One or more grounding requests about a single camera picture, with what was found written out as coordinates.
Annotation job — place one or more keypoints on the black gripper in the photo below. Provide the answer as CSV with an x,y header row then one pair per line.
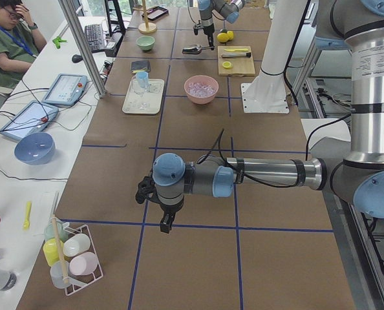
x,y
207,30
168,210

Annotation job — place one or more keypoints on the silver metal ice scoop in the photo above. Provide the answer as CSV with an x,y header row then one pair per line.
x,y
196,49

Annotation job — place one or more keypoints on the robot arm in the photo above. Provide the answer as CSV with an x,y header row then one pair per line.
x,y
229,11
353,171

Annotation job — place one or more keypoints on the clear fake ice cubes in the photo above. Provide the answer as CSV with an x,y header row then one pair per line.
x,y
200,90

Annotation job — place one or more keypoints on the blue plastic cup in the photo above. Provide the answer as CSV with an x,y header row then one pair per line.
x,y
143,81

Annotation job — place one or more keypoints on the white plastic cup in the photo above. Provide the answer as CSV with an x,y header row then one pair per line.
x,y
76,245

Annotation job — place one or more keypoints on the pink plastic cup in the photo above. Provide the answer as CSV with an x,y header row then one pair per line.
x,y
83,264

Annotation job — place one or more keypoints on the green plastic cup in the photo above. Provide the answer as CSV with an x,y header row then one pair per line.
x,y
49,232

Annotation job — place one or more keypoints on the yellow plastic cup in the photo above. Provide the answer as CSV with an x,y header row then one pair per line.
x,y
50,251

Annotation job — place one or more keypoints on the grey plastic cup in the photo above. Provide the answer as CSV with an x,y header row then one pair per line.
x,y
56,275

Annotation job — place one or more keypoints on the yellow lemon front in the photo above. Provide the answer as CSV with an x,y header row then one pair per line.
x,y
222,37

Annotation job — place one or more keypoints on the yellow lemon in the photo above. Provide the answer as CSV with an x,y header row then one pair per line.
x,y
222,37
230,35

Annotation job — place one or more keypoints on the yellow lemon back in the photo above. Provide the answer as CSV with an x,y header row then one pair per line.
x,y
230,35

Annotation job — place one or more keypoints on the wooden cutting board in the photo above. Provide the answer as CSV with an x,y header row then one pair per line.
x,y
241,66

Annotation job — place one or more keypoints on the lemon slice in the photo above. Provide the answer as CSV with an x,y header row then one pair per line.
x,y
227,65

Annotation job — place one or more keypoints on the yellow plastic knife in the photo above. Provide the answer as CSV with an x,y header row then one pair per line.
x,y
236,50

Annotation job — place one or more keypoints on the steel muddler cylinder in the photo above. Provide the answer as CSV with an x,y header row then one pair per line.
x,y
236,55

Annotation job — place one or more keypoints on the dark tray far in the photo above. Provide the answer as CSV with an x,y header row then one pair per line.
x,y
156,12

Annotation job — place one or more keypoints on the pink bowl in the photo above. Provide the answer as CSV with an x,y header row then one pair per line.
x,y
205,79

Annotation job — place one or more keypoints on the wooden stand with base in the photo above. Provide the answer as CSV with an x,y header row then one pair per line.
x,y
146,27

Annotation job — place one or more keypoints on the green bowl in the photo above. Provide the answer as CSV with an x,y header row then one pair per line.
x,y
145,43

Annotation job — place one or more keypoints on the grey folded cloth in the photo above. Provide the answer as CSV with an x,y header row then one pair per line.
x,y
136,65

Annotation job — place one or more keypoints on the yellow cloth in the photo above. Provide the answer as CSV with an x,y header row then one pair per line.
x,y
140,70

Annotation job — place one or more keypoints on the white bear print tray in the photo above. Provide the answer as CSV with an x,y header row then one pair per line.
x,y
153,97

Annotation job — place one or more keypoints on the clear wine glass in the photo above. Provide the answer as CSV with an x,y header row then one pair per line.
x,y
142,104

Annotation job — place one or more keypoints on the black keyboard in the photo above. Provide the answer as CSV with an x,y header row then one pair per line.
x,y
95,37

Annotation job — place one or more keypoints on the black computer mouse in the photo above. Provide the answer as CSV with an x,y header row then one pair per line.
x,y
76,58

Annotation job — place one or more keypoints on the yellow plastic spoon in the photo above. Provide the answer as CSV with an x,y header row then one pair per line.
x,y
26,222

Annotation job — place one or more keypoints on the blue bowl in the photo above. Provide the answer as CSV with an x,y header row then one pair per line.
x,y
35,149

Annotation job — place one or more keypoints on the green plastic clamp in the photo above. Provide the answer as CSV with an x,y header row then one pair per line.
x,y
58,41

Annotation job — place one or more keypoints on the teach pendant far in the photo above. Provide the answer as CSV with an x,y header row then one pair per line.
x,y
66,90

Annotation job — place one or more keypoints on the teach pendant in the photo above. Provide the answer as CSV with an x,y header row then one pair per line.
x,y
66,90
35,117

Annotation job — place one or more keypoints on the teach pendant near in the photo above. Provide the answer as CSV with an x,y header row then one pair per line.
x,y
35,117

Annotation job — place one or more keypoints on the seated person green shirt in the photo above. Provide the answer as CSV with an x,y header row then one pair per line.
x,y
20,42

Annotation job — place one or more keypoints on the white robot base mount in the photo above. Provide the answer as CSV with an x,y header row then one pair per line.
x,y
266,94

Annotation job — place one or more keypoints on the white wire cup rack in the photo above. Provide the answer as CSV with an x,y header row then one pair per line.
x,y
78,283

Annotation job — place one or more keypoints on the wooden rack handle stick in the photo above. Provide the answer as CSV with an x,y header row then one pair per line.
x,y
60,252

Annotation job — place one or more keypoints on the aluminium frame post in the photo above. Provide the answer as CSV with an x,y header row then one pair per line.
x,y
83,46

